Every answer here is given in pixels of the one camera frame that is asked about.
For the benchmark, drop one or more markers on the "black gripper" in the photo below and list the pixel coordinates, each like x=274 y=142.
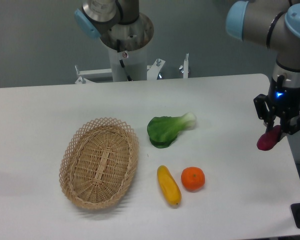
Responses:
x=281 y=102

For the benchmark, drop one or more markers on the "purple sweet potato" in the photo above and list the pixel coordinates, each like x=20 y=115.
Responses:
x=269 y=139

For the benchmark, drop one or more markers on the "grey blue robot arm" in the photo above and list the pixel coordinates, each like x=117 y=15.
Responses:
x=274 y=24

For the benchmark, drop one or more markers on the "woven wicker basket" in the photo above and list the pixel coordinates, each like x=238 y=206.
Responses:
x=99 y=163

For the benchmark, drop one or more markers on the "orange tangerine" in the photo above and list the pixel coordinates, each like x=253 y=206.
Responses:
x=193 y=178

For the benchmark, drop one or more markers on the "green bok choy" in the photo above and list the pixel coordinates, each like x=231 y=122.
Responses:
x=163 y=131

